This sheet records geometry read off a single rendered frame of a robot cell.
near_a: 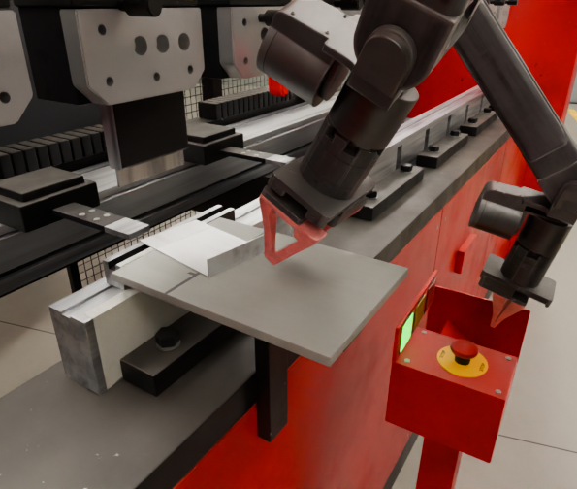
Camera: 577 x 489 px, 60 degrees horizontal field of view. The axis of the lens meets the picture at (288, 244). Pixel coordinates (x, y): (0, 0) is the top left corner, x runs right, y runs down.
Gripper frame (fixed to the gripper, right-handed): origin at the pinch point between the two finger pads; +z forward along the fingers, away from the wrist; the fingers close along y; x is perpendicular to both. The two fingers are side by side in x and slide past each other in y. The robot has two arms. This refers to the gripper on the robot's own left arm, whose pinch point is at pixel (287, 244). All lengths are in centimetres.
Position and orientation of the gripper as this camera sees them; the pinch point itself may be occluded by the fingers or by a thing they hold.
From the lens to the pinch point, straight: 51.5
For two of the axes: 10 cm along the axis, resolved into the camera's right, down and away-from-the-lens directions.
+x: 7.4, 6.4, -2.0
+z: -4.0, 6.7, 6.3
